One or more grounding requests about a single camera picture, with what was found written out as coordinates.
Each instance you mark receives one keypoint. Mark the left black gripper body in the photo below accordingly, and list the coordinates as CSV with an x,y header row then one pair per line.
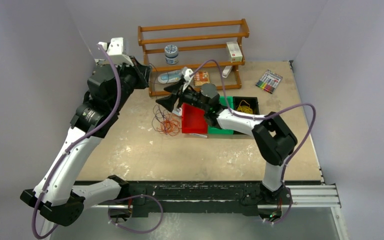
x,y
133,78

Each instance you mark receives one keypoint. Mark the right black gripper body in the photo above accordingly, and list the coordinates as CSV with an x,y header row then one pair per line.
x,y
187,97

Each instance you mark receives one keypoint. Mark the red plastic bin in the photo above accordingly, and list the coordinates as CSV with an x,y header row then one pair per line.
x,y
192,120

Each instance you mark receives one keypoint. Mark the green plastic bin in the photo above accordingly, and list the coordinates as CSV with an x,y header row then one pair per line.
x,y
216,131

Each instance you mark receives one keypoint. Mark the black plastic bin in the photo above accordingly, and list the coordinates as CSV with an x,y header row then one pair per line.
x,y
246,104

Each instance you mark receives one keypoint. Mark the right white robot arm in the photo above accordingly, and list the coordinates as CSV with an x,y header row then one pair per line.
x,y
274,139

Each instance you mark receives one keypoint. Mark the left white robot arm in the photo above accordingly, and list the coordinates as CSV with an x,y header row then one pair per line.
x,y
56,198

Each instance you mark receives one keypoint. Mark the white blue staple remover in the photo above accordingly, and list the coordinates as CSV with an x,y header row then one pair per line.
x,y
178,111

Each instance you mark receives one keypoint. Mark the orange spiral notebook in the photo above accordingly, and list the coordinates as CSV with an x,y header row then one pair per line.
x,y
201,78

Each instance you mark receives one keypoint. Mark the blue correction tape package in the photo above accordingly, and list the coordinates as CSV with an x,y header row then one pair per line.
x,y
170,77

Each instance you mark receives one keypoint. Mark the white red marker pen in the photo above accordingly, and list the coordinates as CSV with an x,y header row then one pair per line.
x,y
199,135

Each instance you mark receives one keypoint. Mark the blue white jar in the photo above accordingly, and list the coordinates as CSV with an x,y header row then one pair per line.
x,y
171,53

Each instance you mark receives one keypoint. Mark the white stapler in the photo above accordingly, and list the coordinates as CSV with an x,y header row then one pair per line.
x,y
226,71

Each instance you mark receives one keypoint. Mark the white red box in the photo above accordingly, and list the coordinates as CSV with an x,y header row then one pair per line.
x,y
234,51

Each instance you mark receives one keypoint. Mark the wooden three-tier shelf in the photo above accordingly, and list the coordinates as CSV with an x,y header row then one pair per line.
x,y
203,42

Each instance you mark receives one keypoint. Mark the coloured marker set pack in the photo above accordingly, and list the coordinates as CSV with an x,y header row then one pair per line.
x,y
269,81

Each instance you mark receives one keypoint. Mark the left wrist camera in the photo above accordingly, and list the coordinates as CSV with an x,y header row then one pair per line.
x,y
116,50

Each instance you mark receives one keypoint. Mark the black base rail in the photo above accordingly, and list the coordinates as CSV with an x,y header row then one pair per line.
x,y
246,197

